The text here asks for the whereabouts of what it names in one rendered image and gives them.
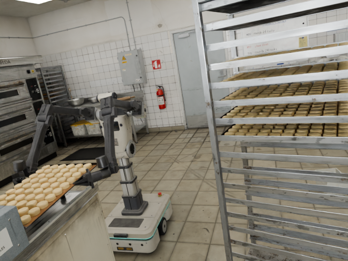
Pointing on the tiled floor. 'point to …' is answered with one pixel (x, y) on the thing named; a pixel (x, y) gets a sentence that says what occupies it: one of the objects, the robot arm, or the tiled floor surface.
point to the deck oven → (20, 114)
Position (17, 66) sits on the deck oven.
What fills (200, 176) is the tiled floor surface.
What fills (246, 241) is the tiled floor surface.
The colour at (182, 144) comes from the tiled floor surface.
